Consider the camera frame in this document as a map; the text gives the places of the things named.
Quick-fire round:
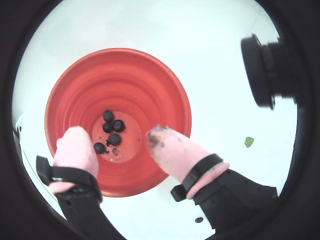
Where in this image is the gripper finger with pink tip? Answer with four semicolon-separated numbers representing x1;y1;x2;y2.
36;126;126;240
145;124;280;235

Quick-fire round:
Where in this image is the red collapsible silicone cup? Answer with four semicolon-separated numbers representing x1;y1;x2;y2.
44;47;192;198

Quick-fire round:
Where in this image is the black camera lens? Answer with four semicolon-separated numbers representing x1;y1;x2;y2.
240;33;301;111

